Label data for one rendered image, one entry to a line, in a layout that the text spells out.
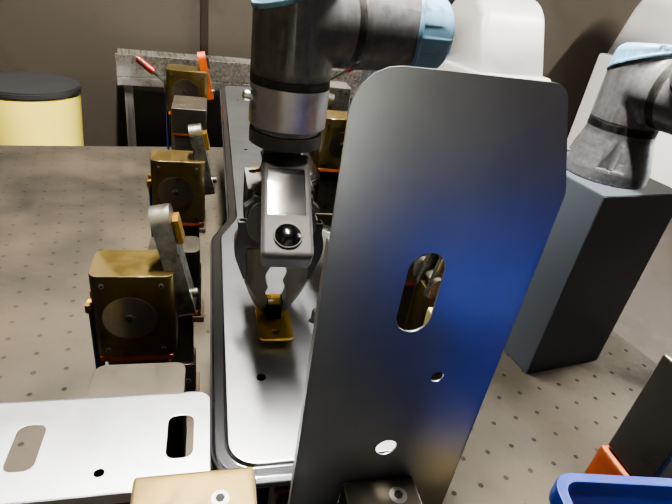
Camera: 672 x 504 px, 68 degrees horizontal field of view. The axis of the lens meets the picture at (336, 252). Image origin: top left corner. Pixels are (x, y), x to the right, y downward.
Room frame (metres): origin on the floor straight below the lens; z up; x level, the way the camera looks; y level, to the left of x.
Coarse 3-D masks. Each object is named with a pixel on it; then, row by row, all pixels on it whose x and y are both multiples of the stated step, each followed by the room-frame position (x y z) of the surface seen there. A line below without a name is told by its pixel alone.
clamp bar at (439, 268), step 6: (426, 258) 0.53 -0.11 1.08; (432, 258) 0.53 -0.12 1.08; (438, 258) 0.53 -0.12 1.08; (426, 264) 0.53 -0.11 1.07; (432, 264) 0.53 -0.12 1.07; (438, 264) 0.50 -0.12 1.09; (444, 264) 0.50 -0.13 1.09; (420, 270) 0.53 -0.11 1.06; (426, 270) 0.53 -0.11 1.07; (438, 270) 0.50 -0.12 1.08; (420, 276) 0.52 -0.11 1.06; (432, 276) 0.50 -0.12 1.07; (438, 276) 0.50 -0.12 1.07; (426, 288) 0.50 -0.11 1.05
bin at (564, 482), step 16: (560, 480) 0.17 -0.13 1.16; (576, 480) 0.18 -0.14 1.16; (592, 480) 0.18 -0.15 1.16; (608, 480) 0.18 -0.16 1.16; (624, 480) 0.18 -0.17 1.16; (640, 480) 0.18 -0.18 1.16; (656, 480) 0.18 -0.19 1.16; (560, 496) 0.16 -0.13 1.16; (576, 496) 0.18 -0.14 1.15; (592, 496) 0.18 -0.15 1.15; (608, 496) 0.18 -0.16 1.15; (624, 496) 0.18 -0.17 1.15; (640, 496) 0.18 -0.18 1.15; (656, 496) 0.18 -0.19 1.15
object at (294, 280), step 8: (288, 272) 0.46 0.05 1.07; (296, 272) 0.46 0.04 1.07; (304, 272) 0.47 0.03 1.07; (288, 280) 0.46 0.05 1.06; (296, 280) 0.46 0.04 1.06; (304, 280) 0.47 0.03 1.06; (288, 288) 0.46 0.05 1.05; (296, 288) 0.46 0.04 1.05; (280, 296) 0.47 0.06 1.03; (288, 296) 0.46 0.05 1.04; (296, 296) 0.47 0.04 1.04; (280, 304) 0.47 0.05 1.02; (288, 304) 0.47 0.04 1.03
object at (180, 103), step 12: (180, 96) 1.25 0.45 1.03; (192, 96) 1.27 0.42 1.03; (180, 108) 1.15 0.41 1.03; (192, 108) 1.16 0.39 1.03; (204, 108) 1.18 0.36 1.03; (180, 120) 1.15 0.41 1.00; (192, 120) 1.16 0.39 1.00; (204, 120) 1.16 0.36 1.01; (180, 132) 1.15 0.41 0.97; (180, 144) 1.15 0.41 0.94; (204, 228) 1.17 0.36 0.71
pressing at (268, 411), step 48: (240, 96) 1.46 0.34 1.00; (240, 144) 1.05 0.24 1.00; (240, 192) 0.81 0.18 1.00; (240, 288) 0.52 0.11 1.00; (240, 336) 0.43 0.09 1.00; (240, 384) 0.36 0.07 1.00; (288, 384) 0.37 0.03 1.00; (240, 432) 0.30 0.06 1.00; (288, 432) 0.31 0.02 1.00; (288, 480) 0.27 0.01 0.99
